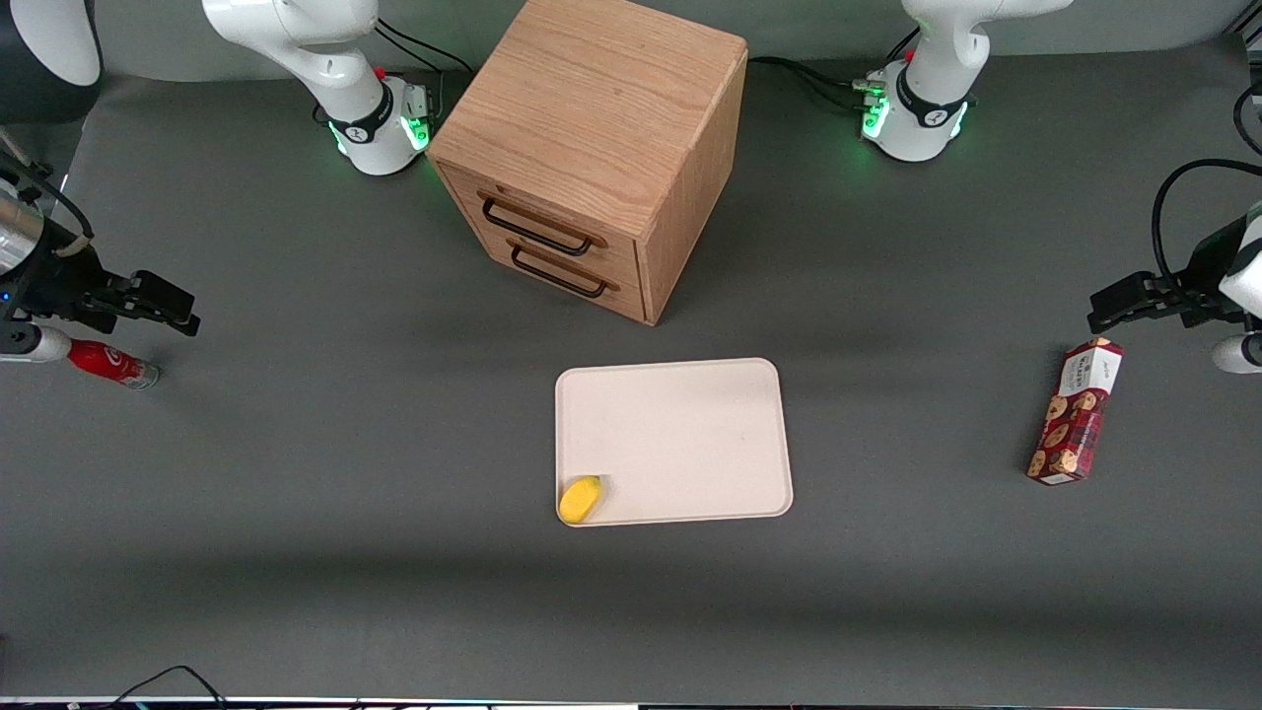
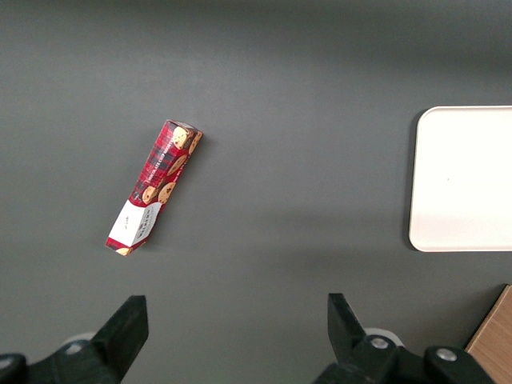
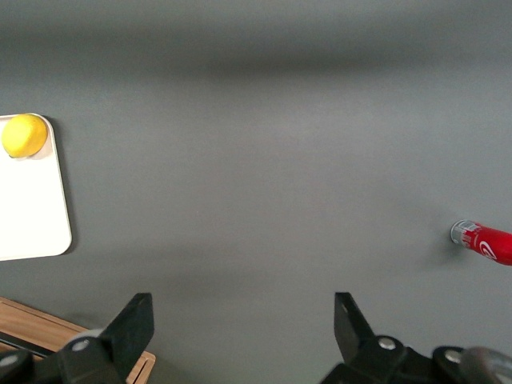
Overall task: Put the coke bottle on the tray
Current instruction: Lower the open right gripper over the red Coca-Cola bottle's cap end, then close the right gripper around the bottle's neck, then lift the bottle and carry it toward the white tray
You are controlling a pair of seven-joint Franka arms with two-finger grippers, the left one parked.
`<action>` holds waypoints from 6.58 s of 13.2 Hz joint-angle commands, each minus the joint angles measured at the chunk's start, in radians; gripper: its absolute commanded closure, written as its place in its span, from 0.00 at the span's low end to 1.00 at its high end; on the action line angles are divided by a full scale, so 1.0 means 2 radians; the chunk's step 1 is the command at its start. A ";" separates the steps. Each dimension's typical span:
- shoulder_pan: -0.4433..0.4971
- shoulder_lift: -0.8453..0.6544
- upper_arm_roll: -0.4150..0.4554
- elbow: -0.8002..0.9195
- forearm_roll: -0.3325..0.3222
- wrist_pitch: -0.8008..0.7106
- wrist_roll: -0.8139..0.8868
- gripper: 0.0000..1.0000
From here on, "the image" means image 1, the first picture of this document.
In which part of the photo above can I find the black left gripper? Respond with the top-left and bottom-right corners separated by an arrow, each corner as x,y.
1087,217 -> 1251,333

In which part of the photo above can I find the red coke bottle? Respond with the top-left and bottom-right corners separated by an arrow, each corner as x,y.
67,338 -> 161,391

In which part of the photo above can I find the black metal drawer handle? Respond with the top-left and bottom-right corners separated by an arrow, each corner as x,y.
480,195 -> 596,258
510,245 -> 608,300

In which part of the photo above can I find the yellow toy lemon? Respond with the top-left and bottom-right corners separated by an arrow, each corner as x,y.
558,474 -> 604,525

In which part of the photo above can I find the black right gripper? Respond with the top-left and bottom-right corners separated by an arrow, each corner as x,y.
0,240 -> 203,336

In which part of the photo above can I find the oak wood drawer cabinet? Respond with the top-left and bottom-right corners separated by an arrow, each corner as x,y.
426,0 -> 748,326

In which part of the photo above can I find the red plaid cookie box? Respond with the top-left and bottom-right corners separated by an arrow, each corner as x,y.
1025,337 -> 1125,486

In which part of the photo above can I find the cream rectangular tray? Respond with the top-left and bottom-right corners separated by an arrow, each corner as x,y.
554,357 -> 795,529

